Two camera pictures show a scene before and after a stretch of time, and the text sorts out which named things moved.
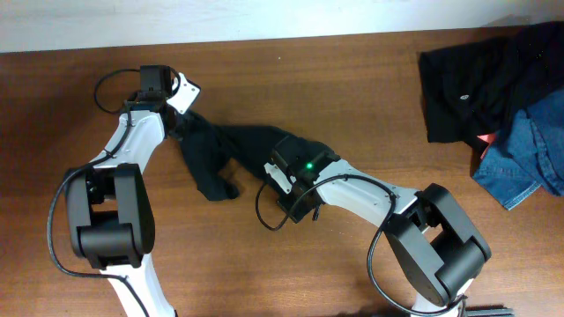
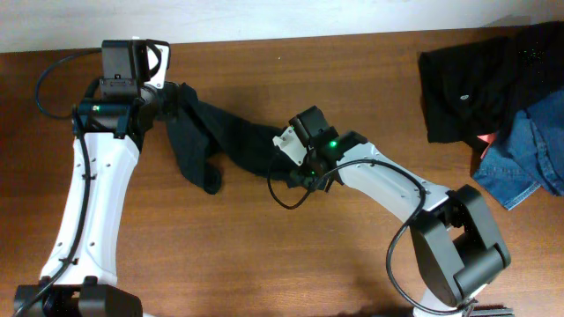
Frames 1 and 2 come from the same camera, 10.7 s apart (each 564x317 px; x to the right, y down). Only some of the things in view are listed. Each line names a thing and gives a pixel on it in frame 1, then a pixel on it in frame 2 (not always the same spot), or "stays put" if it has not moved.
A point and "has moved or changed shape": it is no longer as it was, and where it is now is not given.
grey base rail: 499,310 stays put
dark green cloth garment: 215,146 has moved or changed shape
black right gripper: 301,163 -> 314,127
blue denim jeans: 528,153 stays put
